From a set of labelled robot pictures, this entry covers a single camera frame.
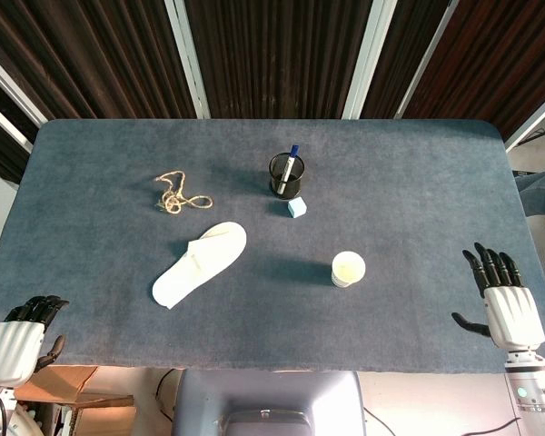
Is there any white disposable slipper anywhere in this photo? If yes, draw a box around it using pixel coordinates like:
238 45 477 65
152 221 248 311

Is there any blue jeans person leg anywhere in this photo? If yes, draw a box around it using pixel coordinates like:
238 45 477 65
515 166 545 218

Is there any tangled jute twine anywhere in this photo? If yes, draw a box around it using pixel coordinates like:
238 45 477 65
153 170 213 214

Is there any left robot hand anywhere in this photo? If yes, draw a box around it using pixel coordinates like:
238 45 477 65
0 294 70 389

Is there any brown cardboard box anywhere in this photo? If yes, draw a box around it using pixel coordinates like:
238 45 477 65
14 365 137 436

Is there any white paper cup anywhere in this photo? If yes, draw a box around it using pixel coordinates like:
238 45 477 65
331 251 367 290

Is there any grey robot torso base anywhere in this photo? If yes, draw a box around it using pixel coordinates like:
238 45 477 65
171 370 368 436

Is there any black floor cable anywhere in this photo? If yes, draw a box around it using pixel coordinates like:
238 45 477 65
362 406 523 436
155 368 179 421

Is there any black mesh pen holder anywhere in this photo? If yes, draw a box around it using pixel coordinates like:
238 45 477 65
268 152 305 201

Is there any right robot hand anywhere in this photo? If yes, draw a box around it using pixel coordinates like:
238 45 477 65
451 242 545 352

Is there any light blue eraser block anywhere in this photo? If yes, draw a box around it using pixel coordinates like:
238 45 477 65
286 196 309 220

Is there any blue felt table cover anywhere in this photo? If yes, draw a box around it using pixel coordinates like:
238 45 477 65
0 118 545 373

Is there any blue capped marker pen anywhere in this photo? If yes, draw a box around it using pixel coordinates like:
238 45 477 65
276 144 300 195

